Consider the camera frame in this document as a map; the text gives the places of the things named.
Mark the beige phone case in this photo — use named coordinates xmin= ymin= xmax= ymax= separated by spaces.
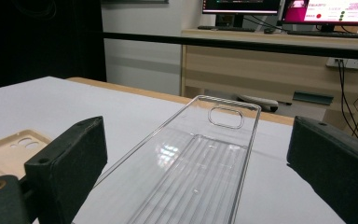
xmin=0 ymin=129 xmax=53 ymax=180

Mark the black curtain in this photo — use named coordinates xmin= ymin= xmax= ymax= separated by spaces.
xmin=0 ymin=0 xmax=107 ymax=92

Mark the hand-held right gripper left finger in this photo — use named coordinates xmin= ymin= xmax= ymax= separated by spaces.
xmin=23 ymin=116 xmax=108 ymax=224

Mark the black horizontal frame bar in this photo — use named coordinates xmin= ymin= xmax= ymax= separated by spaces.
xmin=102 ymin=32 xmax=358 ymax=62

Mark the black keyboard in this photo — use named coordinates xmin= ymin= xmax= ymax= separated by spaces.
xmin=287 ymin=30 xmax=358 ymax=40
xmin=197 ymin=25 xmax=256 ymax=33

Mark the clear plastic phone case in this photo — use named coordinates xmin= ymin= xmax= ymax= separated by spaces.
xmin=94 ymin=94 xmax=262 ymax=224

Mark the dark grey desk bracket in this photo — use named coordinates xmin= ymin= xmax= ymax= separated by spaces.
xmin=292 ymin=91 xmax=335 ymax=106

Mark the dark screen monitor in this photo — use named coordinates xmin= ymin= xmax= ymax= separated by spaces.
xmin=201 ymin=0 xmax=282 ymax=29

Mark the light wooden desk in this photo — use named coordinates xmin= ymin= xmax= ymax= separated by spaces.
xmin=180 ymin=28 xmax=358 ymax=133

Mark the pink and white screen monitor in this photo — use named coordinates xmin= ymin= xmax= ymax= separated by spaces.
xmin=281 ymin=0 xmax=358 ymax=32

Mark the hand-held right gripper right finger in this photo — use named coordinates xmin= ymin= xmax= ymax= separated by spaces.
xmin=286 ymin=116 xmax=358 ymax=224

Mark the black desk cable bundle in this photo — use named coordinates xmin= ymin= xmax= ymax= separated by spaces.
xmin=336 ymin=59 xmax=358 ymax=142

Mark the white power strip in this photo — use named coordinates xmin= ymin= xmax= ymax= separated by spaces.
xmin=325 ymin=57 xmax=358 ymax=70

